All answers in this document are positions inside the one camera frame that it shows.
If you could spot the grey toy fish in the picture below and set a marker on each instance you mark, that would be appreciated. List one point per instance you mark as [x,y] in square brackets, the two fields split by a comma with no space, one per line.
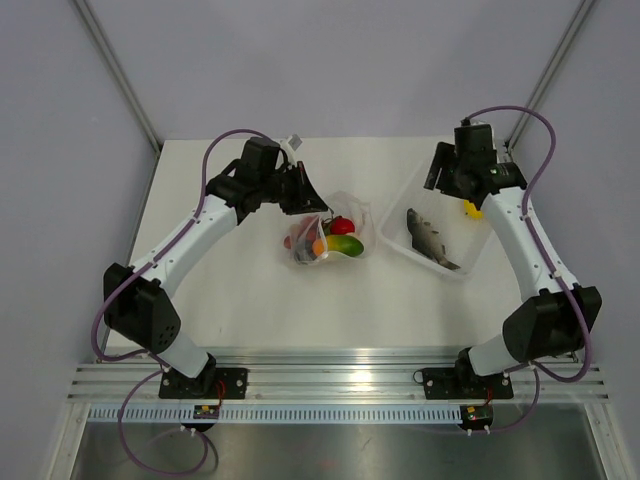
[426,240]

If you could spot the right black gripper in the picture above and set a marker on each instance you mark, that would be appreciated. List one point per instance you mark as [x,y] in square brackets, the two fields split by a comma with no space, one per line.
[443,157]

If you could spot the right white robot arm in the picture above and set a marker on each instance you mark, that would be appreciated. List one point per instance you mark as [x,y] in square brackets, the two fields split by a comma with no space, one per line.
[557,313]

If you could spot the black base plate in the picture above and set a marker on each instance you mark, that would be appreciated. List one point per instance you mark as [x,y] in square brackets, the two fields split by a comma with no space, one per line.
[232,382]
[444,383]

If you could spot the aluminium mounting rail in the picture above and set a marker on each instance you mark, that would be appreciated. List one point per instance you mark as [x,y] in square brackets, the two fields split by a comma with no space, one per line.
[342,376]

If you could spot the left aluminium frame post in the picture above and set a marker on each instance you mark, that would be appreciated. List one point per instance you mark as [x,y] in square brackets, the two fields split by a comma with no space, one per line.
[109,57]

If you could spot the red apple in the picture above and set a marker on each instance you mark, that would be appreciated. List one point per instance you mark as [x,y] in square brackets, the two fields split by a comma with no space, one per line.
[341,226]

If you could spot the white slotted cable duct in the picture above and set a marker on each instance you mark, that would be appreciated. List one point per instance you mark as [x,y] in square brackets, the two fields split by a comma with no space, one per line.
[280,414]

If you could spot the white plastic basket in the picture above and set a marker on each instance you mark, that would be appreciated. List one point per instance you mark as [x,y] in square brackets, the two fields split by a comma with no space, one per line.
[465,239]

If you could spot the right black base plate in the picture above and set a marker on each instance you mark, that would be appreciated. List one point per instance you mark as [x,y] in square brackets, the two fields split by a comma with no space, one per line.
[444,383]

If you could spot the right aluminium frame post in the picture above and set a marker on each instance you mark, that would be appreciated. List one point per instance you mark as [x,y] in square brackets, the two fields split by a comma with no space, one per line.
[561,52]

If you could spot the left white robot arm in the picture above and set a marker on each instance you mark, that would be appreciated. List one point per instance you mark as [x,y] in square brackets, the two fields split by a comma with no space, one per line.
[138,298]

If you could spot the aluminium frame post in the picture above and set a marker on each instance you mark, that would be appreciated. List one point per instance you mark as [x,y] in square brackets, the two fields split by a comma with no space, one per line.
[109,57]
[561,52]

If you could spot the clear dotted zip bag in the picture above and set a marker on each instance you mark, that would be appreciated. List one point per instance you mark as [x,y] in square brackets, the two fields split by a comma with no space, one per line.
[349,206]

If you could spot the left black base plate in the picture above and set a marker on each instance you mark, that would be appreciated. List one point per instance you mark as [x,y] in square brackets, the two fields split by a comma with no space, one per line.
[232,382]

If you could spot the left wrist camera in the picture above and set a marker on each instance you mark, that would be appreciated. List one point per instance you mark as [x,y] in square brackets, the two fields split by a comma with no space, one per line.
[290,145]

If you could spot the yellow lemon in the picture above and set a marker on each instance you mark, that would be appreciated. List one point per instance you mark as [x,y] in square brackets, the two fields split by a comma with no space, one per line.
[471,211]

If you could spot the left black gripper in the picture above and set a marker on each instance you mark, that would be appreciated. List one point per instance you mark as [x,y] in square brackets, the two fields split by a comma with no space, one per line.
[305,197]

